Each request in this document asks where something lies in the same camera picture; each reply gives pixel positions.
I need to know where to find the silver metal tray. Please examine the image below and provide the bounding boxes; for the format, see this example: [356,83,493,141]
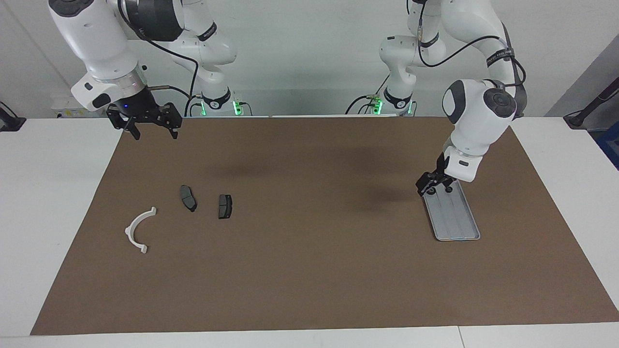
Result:
[419,177,481,241]

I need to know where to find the long curved grey brake pad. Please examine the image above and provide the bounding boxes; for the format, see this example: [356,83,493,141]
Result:
[179,185,197,213]

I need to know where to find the white box with yellow labels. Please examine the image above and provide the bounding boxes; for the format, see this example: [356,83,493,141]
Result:
[51,94,104,119]

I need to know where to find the brown table mat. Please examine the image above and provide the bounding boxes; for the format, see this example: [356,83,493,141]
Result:
[30,116,619,335]

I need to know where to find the blue bin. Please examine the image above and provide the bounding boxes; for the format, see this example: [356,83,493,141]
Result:
[596,128,619,170]

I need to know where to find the black right base cable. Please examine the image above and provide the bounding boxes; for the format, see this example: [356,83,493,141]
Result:
[184,94,206,117]

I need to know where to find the black base cable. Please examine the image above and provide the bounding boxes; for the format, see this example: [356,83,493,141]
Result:
[345,72,391,115]
[184,94,206,117]

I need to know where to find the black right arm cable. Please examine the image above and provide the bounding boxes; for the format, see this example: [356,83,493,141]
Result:
[116,0,200,116]

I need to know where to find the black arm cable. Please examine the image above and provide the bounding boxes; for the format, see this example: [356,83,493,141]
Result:
[116,0,200,116]
[415,0,525,90]

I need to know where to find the white curved plastic bracket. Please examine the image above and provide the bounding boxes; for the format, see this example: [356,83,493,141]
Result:
[125,207,158,254]

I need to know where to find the black left base cable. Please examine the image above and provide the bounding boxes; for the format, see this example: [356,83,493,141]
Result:
[345,72,391,115]

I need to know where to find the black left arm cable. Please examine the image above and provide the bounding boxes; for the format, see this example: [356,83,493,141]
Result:
[415,0,525,90]

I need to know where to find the black clamp mount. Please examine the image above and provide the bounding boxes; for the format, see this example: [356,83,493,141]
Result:
[0,101,26,132]

